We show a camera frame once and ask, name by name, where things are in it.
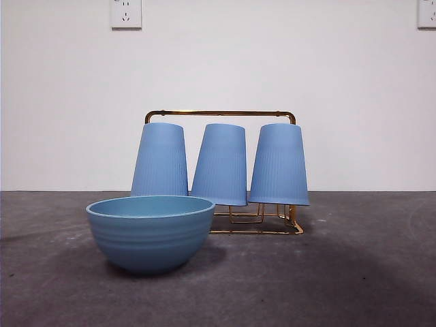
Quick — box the blue ribbed plastic cup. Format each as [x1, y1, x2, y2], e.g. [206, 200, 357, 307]
[247, 123, 311, 207]
[189, 123, 249, 207]
[131, 122, 189, 198]

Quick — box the blue ribbed bowl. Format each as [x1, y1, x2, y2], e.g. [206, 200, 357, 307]
[85, 195, 216, 276]

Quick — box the gold wire cup rack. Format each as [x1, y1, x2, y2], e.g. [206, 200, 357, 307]
[144, 109, 305, 236]

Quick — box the white wall socket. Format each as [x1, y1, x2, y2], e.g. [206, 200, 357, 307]
[110, 0, 142, 29]
[417, 0, 436, 29]

